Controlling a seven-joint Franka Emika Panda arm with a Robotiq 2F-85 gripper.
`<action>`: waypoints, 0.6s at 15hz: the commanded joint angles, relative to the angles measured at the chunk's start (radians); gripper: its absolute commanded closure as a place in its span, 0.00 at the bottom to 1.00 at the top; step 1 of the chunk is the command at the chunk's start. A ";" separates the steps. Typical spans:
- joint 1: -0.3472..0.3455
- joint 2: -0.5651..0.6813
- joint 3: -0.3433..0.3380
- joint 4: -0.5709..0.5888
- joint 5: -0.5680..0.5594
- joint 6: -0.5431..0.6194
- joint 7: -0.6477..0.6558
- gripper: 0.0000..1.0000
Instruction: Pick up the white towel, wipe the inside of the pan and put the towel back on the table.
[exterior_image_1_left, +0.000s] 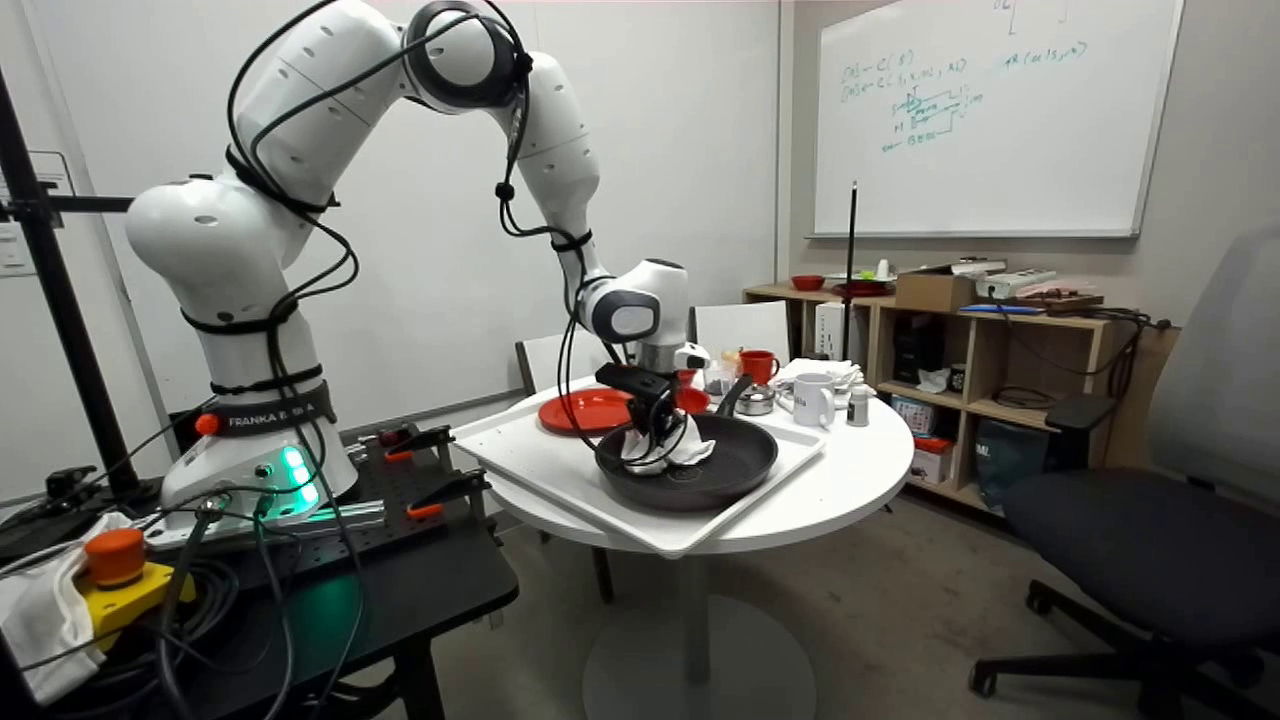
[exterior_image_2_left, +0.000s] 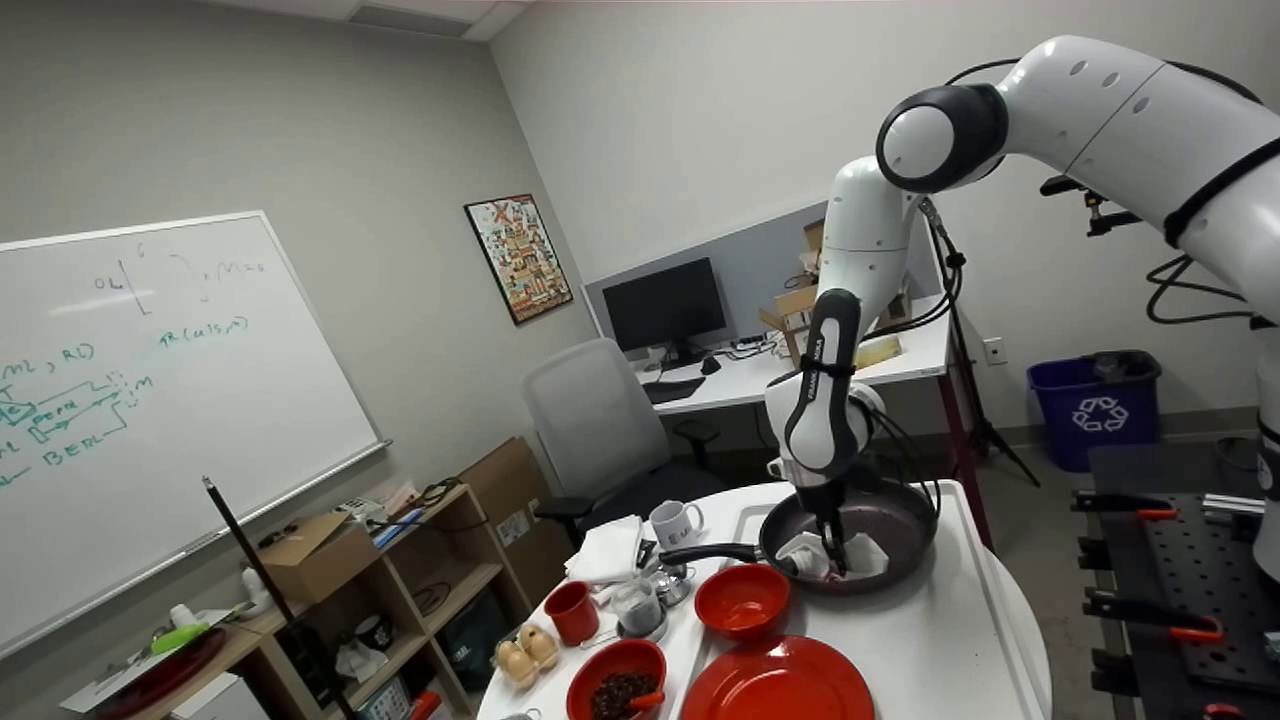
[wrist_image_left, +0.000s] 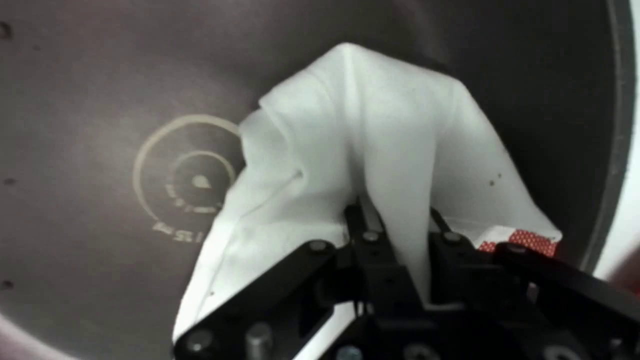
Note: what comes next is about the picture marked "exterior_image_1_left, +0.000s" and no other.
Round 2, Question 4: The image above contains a small cardboard box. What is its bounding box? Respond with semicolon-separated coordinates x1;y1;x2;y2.
890;267;981;319

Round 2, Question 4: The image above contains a whiteboard with green writing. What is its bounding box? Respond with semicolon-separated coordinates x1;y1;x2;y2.
807;0;1192;246

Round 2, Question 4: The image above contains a white towel with red print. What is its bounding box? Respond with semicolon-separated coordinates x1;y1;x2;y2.
614;411;722;478

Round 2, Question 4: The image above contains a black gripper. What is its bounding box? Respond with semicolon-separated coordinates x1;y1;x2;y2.
590;359;692;472

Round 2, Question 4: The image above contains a grey back office chair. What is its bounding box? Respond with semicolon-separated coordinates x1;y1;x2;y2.
969;219;1280;720

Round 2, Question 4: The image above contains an orange handled black clamp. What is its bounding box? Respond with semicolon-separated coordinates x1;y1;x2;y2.
396;495;456;530
374;420;460;467

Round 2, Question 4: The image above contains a black metal stand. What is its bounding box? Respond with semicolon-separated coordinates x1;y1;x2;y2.
0;74;151;502

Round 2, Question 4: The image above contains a red plate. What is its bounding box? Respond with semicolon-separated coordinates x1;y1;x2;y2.
535;390;640;440

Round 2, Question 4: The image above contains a black perforated workbench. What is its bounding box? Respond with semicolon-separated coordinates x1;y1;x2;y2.
0;420;523;720

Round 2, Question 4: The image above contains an empty red bowl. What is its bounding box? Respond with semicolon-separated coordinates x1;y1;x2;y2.
671;380;719;420

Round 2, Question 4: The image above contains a wooden shelf unit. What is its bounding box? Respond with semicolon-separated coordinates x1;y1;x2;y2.
741;274;1179;520

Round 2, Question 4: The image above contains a teal storage bin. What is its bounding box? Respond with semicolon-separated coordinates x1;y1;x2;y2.
969;420;1060;512

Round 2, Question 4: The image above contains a white cloth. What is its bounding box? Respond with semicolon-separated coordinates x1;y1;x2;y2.
0;509;138;707

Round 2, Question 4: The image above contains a white chair back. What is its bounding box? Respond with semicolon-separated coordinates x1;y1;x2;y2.
688;299;794;369
515;328;606;402

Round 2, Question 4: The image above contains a thin black pole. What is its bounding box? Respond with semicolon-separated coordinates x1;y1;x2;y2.
840;185;862;369

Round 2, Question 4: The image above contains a round white table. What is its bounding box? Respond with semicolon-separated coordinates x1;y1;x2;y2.
480;380;918;720

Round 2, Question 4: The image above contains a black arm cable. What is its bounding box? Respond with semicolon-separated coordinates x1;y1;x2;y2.
218;0;599;340

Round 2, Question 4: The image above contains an orange emergency stop button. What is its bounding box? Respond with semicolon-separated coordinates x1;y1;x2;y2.
75;526;184;640

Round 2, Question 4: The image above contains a red mug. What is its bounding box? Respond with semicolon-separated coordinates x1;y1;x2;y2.
735;349;785;392

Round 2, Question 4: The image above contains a white napkin stack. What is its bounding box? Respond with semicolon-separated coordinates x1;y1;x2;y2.
770;352;866;402

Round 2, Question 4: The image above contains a black frying pan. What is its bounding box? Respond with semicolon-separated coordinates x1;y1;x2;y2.
590;376;785;520

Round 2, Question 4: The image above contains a white tray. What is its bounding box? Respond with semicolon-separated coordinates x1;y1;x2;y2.
452;383;830;566

